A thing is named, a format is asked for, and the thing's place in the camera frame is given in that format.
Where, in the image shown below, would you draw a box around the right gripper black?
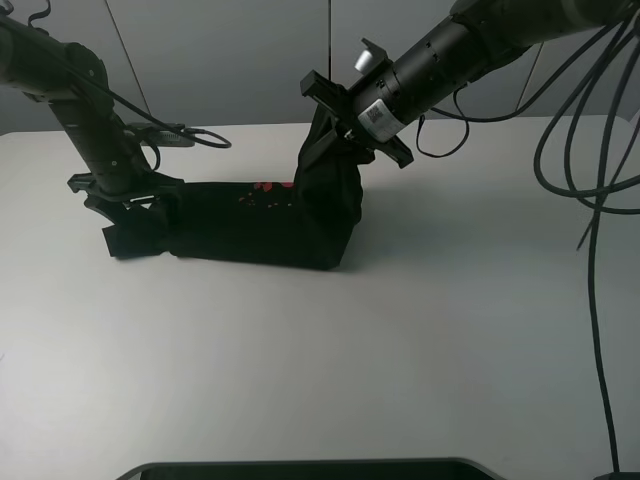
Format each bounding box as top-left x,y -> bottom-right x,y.
300,70 -> 414,168

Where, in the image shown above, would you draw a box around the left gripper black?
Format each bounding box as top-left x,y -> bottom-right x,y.
67,171 -> 183,220

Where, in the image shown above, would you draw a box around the black printed t-shirt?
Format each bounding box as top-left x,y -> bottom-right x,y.
103,108 -> 374,270

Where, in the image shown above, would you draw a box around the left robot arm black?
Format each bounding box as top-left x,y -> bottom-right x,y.
1,15 -> 184,223

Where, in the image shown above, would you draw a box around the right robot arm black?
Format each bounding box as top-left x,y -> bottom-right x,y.
300,1 -> 636,168

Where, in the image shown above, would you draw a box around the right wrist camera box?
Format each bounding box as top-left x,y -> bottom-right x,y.
354,38 -> 388,76

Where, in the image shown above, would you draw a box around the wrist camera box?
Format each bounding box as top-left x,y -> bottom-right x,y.
354,38 -> 388,76
125,122 -> 195,148

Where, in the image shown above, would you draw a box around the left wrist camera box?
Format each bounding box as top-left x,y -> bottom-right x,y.
125,122 -> 195,148

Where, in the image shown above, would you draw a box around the right arm black cables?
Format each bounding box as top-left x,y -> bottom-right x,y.
414,9 -> 640,476

